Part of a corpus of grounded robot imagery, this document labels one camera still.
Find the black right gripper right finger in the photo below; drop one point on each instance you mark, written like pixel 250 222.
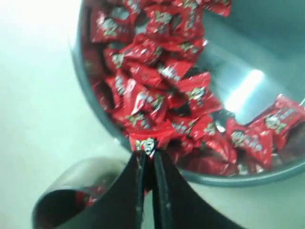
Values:
pixel 177 206

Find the red candy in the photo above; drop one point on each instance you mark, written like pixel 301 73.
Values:
pixel 211 156
pixel 280 118
pixel 150 140
pixel 87 199
pixel 255 141

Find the stainless steel cup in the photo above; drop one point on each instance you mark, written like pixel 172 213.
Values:
pixel 58 204

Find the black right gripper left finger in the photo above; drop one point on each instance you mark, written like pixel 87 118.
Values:
pixel 121 206

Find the round stainless steel plate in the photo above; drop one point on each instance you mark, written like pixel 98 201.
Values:
pixel 267 35

